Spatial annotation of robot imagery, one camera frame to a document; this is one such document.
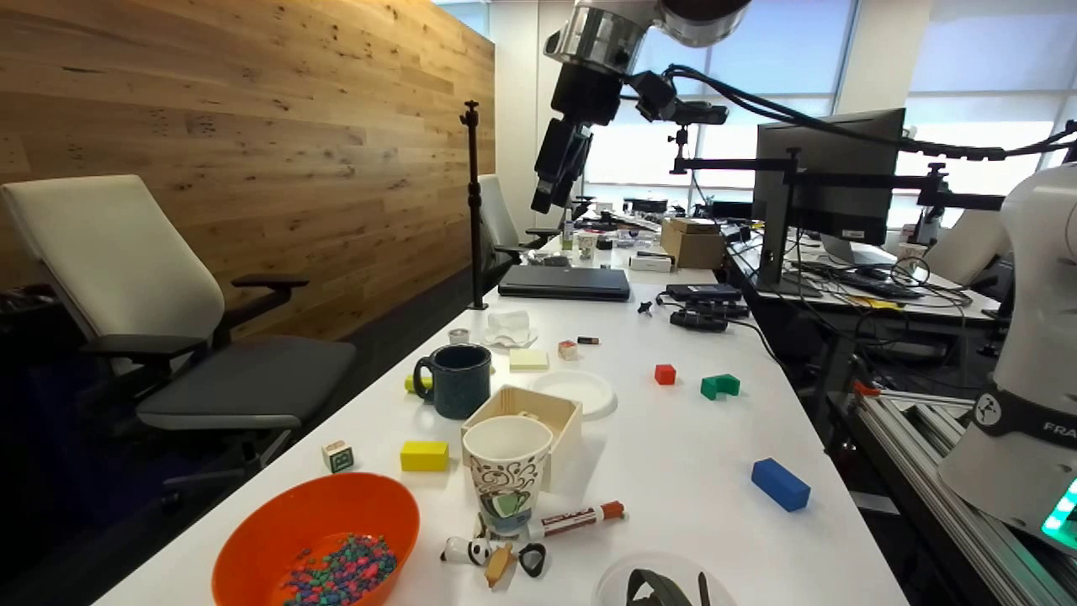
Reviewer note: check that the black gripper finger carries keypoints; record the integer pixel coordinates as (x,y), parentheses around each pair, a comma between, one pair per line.
(549,170)
(577,154)

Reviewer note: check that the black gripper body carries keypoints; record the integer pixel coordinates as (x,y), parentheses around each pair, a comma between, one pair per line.
(588,97)

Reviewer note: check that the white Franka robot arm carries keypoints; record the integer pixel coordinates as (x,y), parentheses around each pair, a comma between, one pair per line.
(1044,290)

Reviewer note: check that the cardboard box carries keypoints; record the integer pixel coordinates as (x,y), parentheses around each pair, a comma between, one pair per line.
(695,244)

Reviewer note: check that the light wooden open box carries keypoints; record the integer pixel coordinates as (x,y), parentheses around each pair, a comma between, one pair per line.
(565,448)

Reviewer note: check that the small printed wooden cube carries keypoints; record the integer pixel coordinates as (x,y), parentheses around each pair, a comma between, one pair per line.
(339,456)

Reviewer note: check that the black tripod stand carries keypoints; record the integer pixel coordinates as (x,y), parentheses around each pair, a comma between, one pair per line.
(477,204)

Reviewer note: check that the white crumpled plastic wrap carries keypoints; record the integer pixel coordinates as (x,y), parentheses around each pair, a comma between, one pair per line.
(513,327)

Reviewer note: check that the small black clip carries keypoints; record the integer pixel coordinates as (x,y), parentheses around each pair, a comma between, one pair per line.
(588,338)

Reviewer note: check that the black flat device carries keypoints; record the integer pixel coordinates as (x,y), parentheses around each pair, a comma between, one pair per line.
(704,290)

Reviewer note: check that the small white brown-topped cup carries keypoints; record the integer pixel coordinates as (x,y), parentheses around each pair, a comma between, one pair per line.
(458,336)

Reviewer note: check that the pale yellow sponge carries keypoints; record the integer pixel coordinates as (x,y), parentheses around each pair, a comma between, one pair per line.
(530,361)

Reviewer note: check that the black controller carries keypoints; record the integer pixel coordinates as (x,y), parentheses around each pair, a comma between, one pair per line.
(710,317)

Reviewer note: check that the white paper plate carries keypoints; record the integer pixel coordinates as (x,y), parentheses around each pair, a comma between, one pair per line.
(584,392)

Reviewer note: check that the dark teal ceramic mug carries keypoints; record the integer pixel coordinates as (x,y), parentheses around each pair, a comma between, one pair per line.
(457,385)

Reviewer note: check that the small red block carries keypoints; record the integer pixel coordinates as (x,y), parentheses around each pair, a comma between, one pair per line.
(665,374)

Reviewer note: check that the yellow cylinder block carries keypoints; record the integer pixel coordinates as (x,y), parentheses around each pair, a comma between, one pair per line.
(411,385)

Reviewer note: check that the black computer monitor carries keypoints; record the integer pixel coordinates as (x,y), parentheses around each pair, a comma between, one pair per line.
(838,181)

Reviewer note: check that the green arch block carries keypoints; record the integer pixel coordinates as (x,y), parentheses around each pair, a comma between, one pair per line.
(720,389)

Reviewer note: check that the patterned paper cup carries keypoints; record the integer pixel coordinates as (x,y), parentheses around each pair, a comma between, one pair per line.
(508,473)

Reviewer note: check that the yellow rectangular block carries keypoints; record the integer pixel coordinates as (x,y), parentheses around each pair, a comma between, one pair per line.
(425,456)

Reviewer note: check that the red Expo marker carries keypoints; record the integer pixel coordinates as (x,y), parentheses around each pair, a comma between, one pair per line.
(577,521)

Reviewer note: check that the cluttered office desk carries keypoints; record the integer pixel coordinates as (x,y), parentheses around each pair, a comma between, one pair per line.
(897,293)

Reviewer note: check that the blue rectangular block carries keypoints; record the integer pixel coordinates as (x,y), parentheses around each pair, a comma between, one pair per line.
(780,484)

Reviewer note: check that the black round tag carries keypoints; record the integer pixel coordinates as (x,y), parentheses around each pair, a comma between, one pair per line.
(532,562)

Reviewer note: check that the white black small tube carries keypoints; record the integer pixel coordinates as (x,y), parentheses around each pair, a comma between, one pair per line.
(464,549)

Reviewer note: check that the tan small flat piece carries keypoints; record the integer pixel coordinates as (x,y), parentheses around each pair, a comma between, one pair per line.
(501,566)

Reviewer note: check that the white grey office chair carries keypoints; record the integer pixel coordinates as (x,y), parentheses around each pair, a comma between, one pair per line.
(135,281)

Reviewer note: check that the orange plastic bowl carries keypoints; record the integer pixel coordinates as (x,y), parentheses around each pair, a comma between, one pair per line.
(281,528)

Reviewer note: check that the pile of colourful beads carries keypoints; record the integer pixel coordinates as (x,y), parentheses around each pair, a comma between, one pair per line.
(343,573)

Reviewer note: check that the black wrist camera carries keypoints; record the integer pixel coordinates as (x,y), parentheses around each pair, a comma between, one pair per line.
(684,109)

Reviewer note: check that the aluminium mounting rail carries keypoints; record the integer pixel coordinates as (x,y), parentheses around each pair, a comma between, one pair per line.
(915,434)

